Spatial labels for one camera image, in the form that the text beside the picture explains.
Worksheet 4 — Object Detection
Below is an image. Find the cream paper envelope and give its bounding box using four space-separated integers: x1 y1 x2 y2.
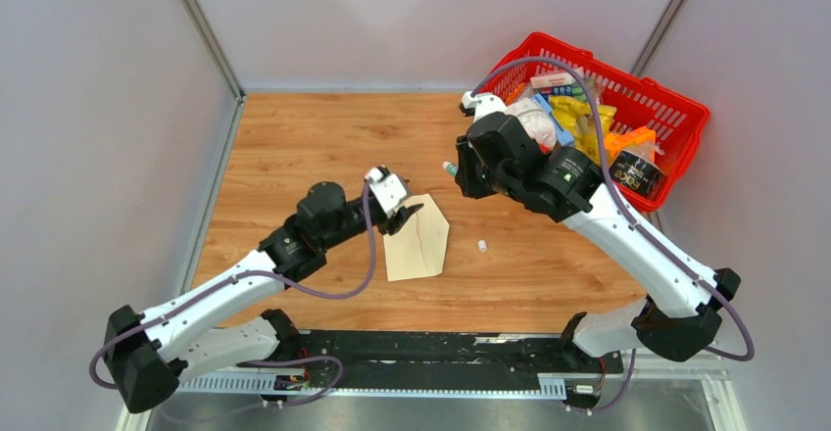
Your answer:
383 194 450 282

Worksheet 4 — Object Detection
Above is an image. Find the green white glue stick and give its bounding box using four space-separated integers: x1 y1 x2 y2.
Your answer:
442 161 459 177

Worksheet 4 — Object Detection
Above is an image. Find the aluminium frame rail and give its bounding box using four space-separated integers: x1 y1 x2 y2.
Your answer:
117 350 745 430

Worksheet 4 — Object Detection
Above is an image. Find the blue flat package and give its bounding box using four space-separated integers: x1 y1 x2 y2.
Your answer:
530 94 575 149

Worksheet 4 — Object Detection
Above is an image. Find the orange package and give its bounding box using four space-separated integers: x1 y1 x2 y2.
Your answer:
604 126 660 162

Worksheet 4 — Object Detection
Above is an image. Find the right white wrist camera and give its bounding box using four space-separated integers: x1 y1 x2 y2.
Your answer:
459 90 507 121

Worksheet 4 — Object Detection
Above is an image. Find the white red box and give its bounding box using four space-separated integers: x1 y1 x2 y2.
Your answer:
530 71 577 89

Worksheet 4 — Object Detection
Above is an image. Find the black round can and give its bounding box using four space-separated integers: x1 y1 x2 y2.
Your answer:
610 151 664 198

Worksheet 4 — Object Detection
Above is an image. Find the white round pouch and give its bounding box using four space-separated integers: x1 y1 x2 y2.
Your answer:
506 98 559 150

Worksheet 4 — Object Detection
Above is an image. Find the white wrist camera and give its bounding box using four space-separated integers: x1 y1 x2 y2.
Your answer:
365 166 412 217
459 90 507 121

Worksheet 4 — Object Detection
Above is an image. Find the green blue packet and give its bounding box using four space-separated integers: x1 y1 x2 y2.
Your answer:
537 82 589 102

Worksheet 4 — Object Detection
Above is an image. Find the red plastic shopping basket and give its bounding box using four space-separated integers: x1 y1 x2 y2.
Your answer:
472 32 709 212

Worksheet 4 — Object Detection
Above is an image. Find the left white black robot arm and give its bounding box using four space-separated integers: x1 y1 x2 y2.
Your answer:
89 168 422 413

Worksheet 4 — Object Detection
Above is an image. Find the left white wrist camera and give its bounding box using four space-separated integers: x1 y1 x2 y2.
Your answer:
365 166 412 217

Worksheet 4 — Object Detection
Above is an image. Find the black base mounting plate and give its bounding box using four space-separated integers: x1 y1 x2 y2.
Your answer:
242 330 624 408

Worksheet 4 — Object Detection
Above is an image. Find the yellow snack bag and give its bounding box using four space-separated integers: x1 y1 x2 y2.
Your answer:
548 96 601 165

